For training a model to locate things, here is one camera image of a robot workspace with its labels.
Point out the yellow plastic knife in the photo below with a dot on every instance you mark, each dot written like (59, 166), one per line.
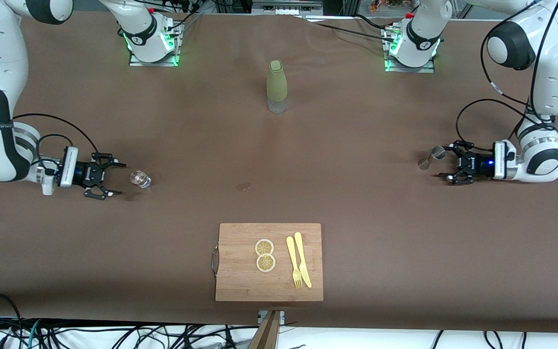
(306, 276)

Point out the orange background items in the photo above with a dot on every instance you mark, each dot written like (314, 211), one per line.
(380, 6)

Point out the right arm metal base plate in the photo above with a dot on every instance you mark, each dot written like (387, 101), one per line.
(172, 59)

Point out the small clear glass cup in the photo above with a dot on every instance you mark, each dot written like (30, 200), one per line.
(140, 179)

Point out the metal post bracket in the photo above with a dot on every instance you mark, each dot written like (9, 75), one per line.
(282, 316)

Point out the brown paper table cover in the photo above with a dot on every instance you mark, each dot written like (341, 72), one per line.
(114, 242)

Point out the yellow plastic fork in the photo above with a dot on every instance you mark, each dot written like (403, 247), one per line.
(290, 249)

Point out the metal double jigger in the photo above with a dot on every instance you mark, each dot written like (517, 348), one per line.
(429, 160)

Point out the green frosted bottle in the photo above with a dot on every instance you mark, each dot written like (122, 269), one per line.
(277, 82)

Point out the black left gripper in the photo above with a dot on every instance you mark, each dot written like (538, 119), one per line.
(479, 166)

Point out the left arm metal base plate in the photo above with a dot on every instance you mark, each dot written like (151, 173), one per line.
(428, 69)

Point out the grey background device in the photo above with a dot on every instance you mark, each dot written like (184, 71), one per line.
(284, 7)

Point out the lemon slice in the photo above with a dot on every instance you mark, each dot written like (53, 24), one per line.
(266, 263)
(264, 247)

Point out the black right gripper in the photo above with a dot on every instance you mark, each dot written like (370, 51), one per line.
(84, 172)

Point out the wooden cutting board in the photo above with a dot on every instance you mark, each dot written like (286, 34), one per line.
(240, 276)

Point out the wooden post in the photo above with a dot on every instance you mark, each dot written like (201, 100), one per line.
(267, 334)

